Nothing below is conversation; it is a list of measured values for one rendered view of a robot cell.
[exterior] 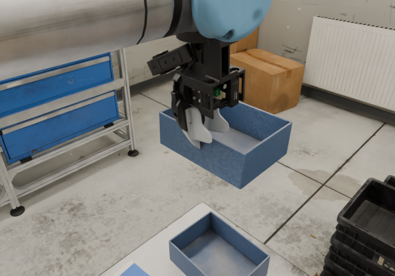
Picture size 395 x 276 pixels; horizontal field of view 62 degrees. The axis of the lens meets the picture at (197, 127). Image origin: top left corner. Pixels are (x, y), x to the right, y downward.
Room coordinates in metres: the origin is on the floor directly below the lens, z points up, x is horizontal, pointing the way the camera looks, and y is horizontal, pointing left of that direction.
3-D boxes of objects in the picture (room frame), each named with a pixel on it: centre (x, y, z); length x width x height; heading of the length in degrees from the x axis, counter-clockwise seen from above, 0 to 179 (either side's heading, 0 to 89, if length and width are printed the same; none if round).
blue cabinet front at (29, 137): (1.70, 0.78, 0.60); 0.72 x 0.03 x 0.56; 135
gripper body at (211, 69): (0.45, -0.01, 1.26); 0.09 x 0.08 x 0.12; 44
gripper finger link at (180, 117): (0.46, 0.02, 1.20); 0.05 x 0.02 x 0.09; 134
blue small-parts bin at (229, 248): (0.53, -0.05, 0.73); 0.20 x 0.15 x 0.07; 43
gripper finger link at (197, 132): (0.45, 0.00, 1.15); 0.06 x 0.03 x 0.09; 44
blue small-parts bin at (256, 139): (0.53, -0.05, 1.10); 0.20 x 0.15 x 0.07; 47
